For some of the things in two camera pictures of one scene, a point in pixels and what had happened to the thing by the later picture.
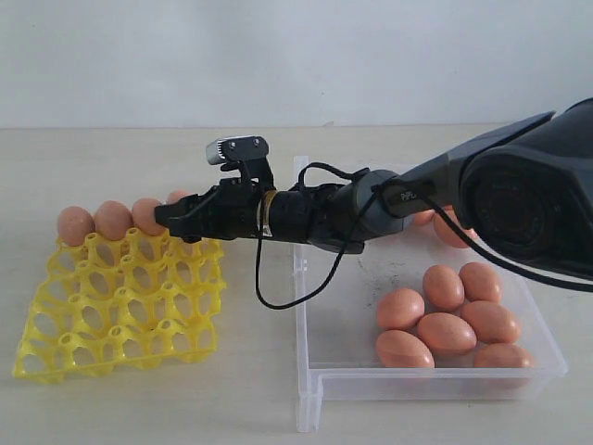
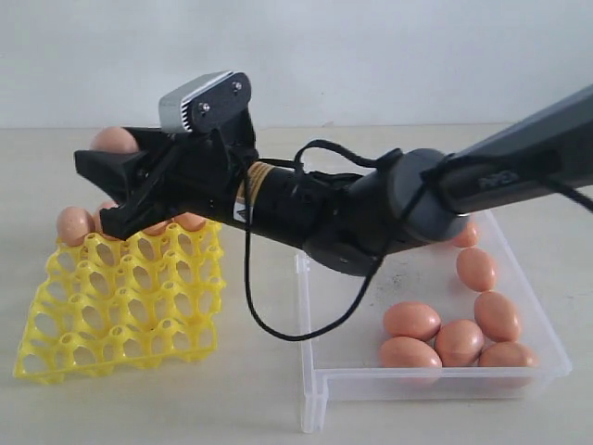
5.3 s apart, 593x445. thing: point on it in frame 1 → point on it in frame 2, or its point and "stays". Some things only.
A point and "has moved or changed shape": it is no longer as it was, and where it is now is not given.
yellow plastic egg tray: (108, 303) stays
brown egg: (74, 223) stays
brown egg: (399, 309) → (411, 319)
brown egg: (481, 283) has moved or changed shape
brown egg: (442, 288) → (114, 139)
